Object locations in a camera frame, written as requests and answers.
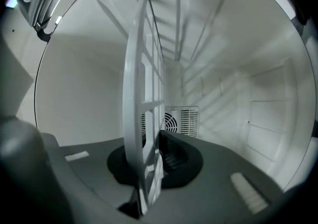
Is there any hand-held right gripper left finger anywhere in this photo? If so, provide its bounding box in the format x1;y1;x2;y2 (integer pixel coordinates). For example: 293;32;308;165
40;132;140;219

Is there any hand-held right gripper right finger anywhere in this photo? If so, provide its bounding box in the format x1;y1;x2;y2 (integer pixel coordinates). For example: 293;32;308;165
148;129;284;224

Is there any white grid fridge shelf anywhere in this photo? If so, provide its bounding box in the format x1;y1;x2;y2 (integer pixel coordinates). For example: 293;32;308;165
122;0;166;217

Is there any white fridge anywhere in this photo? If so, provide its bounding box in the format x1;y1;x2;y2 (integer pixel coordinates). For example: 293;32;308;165
34;0;313;194

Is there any white fan vent grille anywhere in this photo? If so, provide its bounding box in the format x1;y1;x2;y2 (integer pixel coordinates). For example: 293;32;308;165
141;105;200;139

